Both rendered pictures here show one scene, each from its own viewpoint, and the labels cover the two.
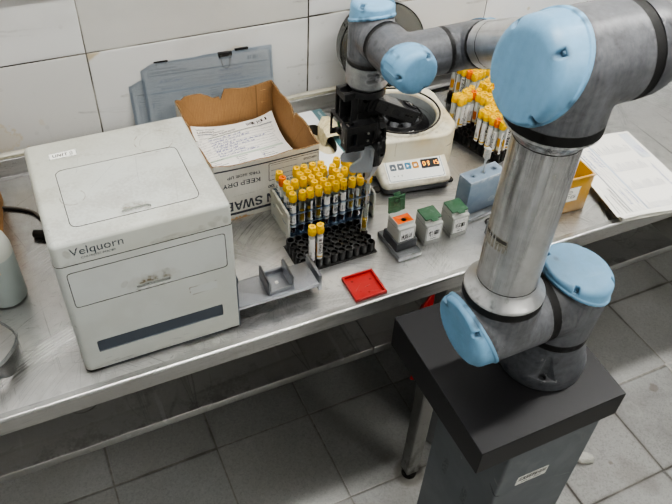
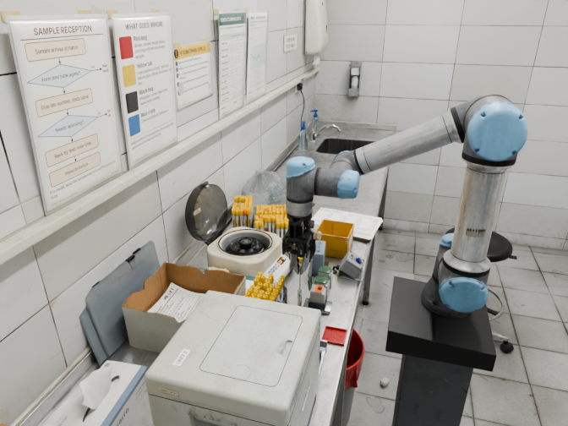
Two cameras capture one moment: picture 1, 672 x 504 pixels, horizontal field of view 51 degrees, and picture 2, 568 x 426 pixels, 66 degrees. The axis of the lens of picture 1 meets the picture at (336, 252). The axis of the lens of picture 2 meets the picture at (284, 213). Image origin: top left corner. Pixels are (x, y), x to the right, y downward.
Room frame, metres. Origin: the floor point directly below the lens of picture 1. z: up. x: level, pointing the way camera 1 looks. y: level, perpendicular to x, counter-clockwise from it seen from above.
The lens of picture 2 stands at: (0.39, 0.79, 1.77)
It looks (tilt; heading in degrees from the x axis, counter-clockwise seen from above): 25 degrees down; 314
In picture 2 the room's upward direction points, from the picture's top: straight up
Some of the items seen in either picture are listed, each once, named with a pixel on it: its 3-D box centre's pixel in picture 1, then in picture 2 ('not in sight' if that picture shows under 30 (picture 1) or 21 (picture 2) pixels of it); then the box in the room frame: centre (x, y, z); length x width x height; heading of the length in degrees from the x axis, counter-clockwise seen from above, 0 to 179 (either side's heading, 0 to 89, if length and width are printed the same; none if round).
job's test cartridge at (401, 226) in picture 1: (400, 229); (318, 296); (1.11, -0.13, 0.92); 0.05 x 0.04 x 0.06; 30
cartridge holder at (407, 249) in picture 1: (399, 239); (317, 303); (1.11, -0.13, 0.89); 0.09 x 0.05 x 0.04; 30
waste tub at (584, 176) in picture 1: (548, 180); (334, 238); (1.30, -0.47, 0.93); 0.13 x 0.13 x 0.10; 25
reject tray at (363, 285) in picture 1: (364, 285); (334, 335); (0.99, -0.06, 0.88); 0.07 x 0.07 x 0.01; 27
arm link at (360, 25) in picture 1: (371, 31); (301, 179); (1.11, -0.04, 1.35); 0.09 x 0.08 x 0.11; 28
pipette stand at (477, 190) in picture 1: (479, 190); (319, 259); (1.25, -0.31, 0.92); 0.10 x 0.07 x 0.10; 124
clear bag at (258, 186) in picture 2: not in sight; (256, 191); (1.82, -0.53, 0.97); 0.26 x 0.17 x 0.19; 133
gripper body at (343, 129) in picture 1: (360, 113); (298, 232); (1.11, -0.03, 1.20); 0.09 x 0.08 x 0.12; 118
